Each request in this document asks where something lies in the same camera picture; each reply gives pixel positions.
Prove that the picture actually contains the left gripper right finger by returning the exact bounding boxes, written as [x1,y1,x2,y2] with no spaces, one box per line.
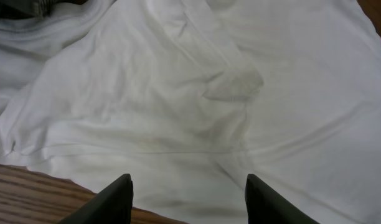
[245,174,318,224]

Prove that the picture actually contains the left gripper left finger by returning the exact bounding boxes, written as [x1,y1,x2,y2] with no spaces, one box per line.
[58,174,134,224]

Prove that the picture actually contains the white t-shirt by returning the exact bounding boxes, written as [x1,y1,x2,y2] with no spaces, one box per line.
[0,0,381,223]

